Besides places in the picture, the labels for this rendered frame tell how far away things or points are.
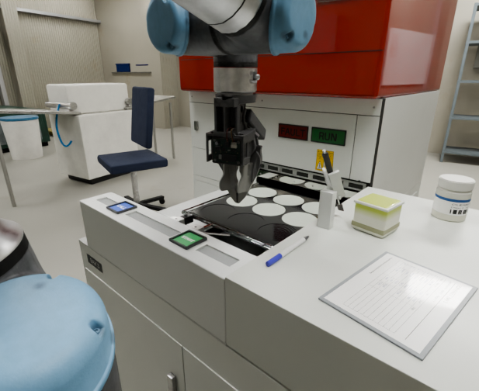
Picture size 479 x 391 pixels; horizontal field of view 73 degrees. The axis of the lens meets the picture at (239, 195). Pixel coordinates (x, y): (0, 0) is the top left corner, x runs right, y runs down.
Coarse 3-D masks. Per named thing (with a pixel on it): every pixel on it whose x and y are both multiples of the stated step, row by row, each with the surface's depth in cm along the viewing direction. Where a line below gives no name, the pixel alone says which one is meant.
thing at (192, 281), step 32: (96, 224) 84; (128, 224) 74; (160, 224) 75; (128, 256) 76; (160, 256) 66; (192, 256) 61; (224, 256) 61; (160, 288) 70; (192, 288) 61; (224, 288) 55; (224, 320) 57
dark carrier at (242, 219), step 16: (288, 192) 111; (208, 208) 99; (224, 208) 99; (240, 208) 98; (288, 208) 98; (224, 224) 88; (240, 224) 88; (256, 224) 88; (272, 224) 88; (288, 224) 88; (272, 240) 79
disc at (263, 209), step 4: (260, 204) 101; (264, 204) 101; (268, 204) 101; (272, 204) 101; (276, 204) 101; (252, 208) 98; (256, 208) 98; (260, 208) 98; (264, 208) 98; (268, 208) 98; (272, 208) 98; (276, 208) 98; (280, 208) 98; (284, 208) 98; (256, 212) 96; (260, 212) 96; (264, 212) 96; (268, 212) 96; (272, 212) 96; (276, 212) 96; (280, 212) 96
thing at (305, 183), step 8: (256, 176) 125; (264, 176) 122; (272, 176) 119; (280, 176) 117; (288, 176) 115; (296, 184) 113; (304, 184) 111; (312, 184) 109; (320, 184) 107; (352, 192) 100
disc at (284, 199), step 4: (276, 196) 108; (280, 196) 108; (284, 196) 108; (288, 196) 108; (292, 196) 108; (296, 196) 108; (276, 200) 104; (280, 200) 104; (284, 200) 104; (288, 200) 104; (292, 200) 104; (296, 200) 104; (300, 200) 104; (280, 204) 101; (284, 204) 101; (288, 204) 101; (292, 204) 101; (296, 204) 101
